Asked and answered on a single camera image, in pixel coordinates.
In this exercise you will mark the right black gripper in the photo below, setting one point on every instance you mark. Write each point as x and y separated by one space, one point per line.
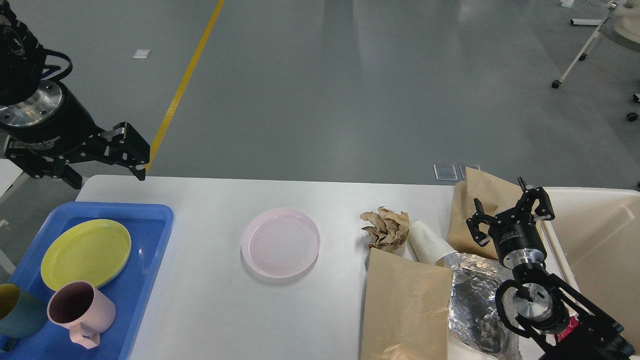
515 236

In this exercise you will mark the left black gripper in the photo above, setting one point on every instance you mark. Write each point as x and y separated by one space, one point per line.
52 122

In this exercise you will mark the pink mug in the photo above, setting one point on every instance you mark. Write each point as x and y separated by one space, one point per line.
83 310

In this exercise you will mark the teal green mug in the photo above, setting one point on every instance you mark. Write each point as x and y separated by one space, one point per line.
21 315

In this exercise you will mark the pink plate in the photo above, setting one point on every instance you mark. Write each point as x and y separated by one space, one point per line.
281 243

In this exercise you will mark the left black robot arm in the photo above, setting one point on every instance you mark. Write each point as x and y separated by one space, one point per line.
25 62

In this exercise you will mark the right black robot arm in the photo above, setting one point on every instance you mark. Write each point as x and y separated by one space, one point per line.
538 304

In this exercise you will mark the rear brown paper bag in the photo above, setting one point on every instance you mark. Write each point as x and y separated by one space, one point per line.
497 196

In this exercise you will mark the brown paper bag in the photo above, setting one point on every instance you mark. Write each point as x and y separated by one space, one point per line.
406 309
497 196

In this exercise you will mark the white side table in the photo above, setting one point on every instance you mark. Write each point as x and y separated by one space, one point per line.
9 175

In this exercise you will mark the clear floor plate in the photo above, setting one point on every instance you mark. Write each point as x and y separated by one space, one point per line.
448 172

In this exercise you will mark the white paper cup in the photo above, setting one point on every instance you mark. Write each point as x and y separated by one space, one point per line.
427 245

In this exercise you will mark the beige plastic bin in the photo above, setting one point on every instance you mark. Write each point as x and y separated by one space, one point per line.
598 230

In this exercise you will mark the yellow plate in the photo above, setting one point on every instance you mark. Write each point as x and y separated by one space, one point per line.
95 251

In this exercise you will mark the blue plastic tray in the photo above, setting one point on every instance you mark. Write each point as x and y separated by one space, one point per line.
149 226

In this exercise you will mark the crumpled aluminium foil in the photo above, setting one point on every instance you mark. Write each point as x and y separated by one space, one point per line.
473 314

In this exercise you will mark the crumpled brown paper ball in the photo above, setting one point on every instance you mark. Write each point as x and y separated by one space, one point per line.
388 230

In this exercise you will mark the front brown paper bag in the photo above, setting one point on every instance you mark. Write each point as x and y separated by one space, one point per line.
406 309

